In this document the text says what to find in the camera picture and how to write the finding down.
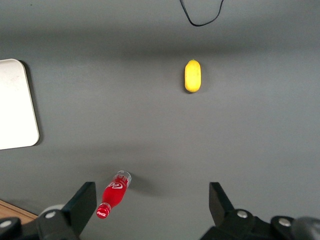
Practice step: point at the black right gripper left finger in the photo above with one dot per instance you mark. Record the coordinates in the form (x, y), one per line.
(80, 205)

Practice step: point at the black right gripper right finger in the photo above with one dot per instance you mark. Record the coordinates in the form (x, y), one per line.
(221, 207)

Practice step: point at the white rectangular tray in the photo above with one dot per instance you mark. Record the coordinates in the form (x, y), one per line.
(15, 105)

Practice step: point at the red cola bottle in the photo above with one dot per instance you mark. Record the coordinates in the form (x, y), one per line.
(113, 195)

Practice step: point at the light wooden board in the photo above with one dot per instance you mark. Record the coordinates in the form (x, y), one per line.
(10, 210)

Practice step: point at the yellow lemon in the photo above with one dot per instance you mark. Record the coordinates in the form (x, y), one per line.
(192, 76)

